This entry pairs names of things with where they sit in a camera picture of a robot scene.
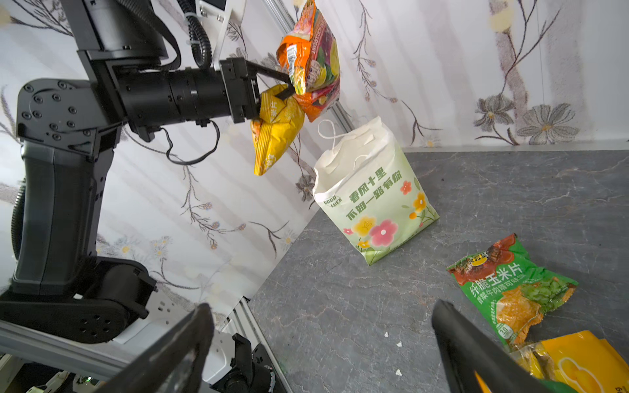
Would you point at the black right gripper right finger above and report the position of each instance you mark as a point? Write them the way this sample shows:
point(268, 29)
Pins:
point(470, 357)

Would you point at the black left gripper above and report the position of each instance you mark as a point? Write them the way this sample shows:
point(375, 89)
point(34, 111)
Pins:
point(241, 86)

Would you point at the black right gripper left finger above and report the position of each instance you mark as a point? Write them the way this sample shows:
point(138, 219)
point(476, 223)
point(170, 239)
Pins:
point(172, 364)

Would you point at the orange candy snack bag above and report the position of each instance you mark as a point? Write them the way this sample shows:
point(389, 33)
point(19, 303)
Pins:
point(309, 54)

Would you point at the small yellow chips bag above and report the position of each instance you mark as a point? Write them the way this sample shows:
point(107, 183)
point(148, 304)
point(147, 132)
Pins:
point(275, 128)

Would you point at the green corn chips packet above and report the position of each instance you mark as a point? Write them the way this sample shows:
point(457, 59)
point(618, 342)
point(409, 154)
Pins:
point(511, 292)

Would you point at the yellow snack bag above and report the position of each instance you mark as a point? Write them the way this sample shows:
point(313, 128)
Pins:
point(579, 362)

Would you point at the white floral paper bag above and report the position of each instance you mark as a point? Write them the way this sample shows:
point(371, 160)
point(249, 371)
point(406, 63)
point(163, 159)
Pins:
point(367, 187)

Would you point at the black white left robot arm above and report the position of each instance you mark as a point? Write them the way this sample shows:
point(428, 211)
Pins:
point(99, 317)

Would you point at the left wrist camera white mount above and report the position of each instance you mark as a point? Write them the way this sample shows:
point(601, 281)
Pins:
point(215, 17)

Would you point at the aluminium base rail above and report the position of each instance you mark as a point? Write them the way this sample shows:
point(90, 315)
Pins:
point(104, 361)

